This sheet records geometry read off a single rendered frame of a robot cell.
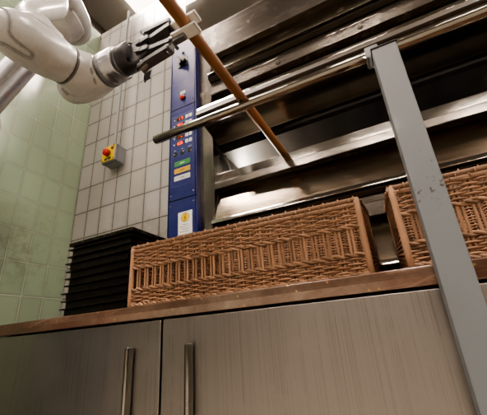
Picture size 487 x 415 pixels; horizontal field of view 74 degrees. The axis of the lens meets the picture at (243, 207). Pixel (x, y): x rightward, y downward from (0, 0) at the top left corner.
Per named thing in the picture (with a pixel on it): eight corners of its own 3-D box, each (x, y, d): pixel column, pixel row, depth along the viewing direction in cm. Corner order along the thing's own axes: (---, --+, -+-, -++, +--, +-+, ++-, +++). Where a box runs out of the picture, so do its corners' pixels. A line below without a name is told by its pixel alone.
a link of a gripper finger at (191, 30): (169, 33, 76) (169, 35, 75) (194, 20, 73) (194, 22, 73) (178, 43, 78) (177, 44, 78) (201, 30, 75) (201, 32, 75)
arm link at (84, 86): (122, 97, 90) (81, 72, 78) (84, 116, 96) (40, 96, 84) (120, 63, 92) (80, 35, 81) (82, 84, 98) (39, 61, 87)
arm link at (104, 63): (118, 94, 88) (134, 86, 86) (90, 72, 81) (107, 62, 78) (121, 69, 92) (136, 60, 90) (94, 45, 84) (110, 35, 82)
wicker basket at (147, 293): (221, 317, 115) (219, 243, 126) (390, 300, 95) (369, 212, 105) (121, 310, 74) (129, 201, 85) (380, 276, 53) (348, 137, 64)
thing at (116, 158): (111, 170, 176) (113, 154, 180) (124, 165, 172) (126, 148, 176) (99, 164, 170) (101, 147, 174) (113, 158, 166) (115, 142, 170)
